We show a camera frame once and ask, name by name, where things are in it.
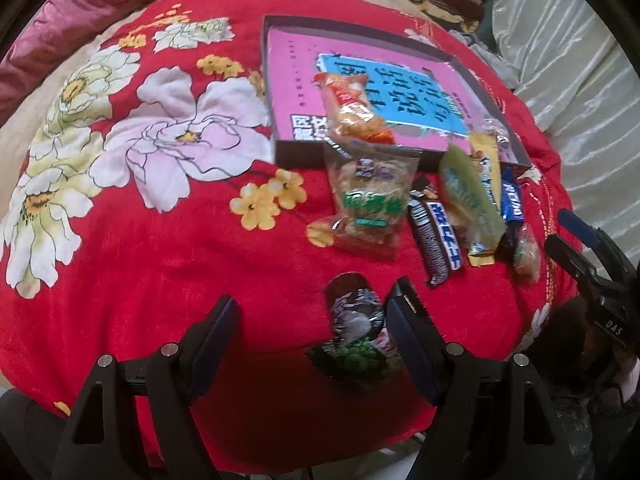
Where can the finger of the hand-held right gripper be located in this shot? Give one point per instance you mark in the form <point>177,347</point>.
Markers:
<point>575,222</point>
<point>565,255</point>

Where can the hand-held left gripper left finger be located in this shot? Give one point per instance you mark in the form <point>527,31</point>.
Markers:
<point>220,332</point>

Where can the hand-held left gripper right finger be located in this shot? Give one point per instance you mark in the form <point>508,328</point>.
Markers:
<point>405,340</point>

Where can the small clear snack packet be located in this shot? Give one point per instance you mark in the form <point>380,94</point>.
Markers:
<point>525,255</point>

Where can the dark green snack packet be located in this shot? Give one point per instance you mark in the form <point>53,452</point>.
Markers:
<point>350,330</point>

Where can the blue cookie packet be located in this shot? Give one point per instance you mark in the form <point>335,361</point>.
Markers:
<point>512,200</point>

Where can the dark chocolate bar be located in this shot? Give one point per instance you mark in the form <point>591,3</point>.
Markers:
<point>432,240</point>

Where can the gold snack packet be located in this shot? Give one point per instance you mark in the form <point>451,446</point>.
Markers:
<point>486,157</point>

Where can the clear packet with green label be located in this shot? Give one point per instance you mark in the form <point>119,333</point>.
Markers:
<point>367,200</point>

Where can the shallow box with pink print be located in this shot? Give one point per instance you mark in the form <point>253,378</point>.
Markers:
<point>295,60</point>

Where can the red floral blanket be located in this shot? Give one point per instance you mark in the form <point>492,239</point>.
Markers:
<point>150,270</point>

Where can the light green snack packet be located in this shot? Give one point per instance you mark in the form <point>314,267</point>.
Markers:
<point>470,195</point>

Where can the white curtain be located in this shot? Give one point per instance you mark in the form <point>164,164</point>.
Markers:
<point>575,60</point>

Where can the pale grey cloth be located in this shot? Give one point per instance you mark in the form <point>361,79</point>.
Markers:
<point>487,52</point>

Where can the orange snack packet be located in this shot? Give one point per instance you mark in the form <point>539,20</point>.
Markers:
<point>350,110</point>

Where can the pink quilt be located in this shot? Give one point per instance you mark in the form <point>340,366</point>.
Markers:
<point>75,20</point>

